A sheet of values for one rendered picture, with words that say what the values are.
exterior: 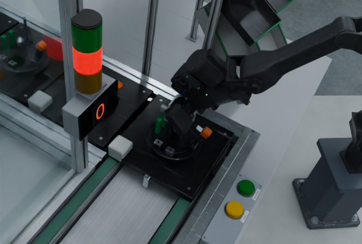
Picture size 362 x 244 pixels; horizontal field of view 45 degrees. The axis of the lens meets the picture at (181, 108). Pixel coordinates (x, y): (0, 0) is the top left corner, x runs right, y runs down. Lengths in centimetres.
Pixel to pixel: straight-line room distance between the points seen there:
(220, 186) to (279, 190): 22
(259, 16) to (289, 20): 222
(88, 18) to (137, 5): 99
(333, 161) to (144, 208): 46
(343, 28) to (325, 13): 279
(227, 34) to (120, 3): 61
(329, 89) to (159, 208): 204
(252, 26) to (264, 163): 40
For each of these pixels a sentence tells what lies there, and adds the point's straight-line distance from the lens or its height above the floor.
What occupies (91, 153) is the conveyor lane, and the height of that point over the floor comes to 95.
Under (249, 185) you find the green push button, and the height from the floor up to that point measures 97.
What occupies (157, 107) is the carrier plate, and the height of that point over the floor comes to 97.
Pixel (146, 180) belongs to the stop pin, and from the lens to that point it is 107.
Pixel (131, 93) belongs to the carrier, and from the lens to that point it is 122.
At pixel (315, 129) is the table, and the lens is 144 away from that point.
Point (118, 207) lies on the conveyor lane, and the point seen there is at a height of 92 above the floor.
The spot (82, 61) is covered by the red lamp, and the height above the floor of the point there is 134.
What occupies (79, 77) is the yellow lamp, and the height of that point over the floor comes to 130.
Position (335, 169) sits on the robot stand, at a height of 106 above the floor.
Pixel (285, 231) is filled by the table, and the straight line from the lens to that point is 120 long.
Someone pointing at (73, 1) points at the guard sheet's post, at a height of 144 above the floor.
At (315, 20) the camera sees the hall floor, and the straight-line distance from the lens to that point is 348.
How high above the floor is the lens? 186
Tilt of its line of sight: 48 degrees down
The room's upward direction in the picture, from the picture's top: 12 degrees clockwise
